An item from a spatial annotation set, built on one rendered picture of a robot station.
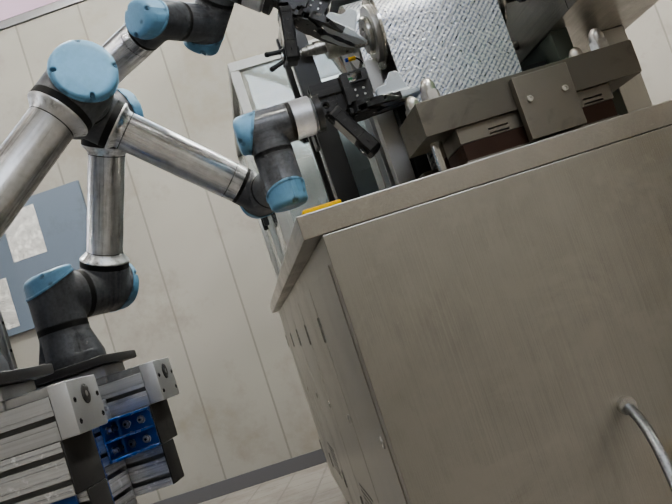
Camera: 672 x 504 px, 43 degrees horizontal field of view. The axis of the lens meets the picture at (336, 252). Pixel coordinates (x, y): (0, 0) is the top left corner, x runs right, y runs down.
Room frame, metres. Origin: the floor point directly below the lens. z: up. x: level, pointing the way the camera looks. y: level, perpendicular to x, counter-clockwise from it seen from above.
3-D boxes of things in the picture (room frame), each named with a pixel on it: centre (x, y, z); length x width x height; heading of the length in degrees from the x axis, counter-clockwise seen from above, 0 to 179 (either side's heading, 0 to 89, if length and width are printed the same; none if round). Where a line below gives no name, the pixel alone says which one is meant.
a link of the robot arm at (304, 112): (1.58, -0.02, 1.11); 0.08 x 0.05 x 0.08; 7
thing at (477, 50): (1.61, -0.34, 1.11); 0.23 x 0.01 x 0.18; 97
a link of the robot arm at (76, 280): (1.94, 0.65, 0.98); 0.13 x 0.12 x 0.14; 141
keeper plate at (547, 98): (1.41, -0.42, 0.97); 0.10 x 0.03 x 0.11; 97
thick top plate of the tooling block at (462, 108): (1.50, -0.39, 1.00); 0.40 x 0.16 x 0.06; 97
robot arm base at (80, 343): (1.94, 0.65, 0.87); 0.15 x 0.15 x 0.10
